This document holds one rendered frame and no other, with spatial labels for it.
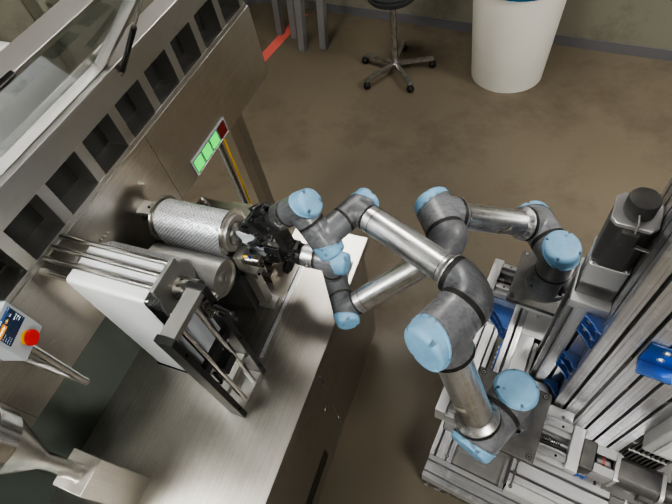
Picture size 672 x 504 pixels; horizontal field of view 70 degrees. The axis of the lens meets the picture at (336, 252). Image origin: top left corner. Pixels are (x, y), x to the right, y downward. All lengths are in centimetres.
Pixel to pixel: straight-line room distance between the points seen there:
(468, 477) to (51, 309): 161
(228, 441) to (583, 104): 320
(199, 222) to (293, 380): 57
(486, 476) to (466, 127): 230
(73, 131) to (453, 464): 179
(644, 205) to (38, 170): 134
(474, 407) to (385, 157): 238
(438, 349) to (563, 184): 239
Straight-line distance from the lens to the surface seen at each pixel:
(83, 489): 142
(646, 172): 349
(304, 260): 149
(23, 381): 151
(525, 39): 362
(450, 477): 215
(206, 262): 146
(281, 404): 155
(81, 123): 145
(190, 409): 165
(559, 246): 164
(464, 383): 115
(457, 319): 102
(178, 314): 114
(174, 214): 151
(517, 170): 331
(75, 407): 169
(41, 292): 145
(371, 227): 121
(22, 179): 136
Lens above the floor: 234
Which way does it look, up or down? 54 degrees down
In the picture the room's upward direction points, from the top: 14 degrees counter-clockwise
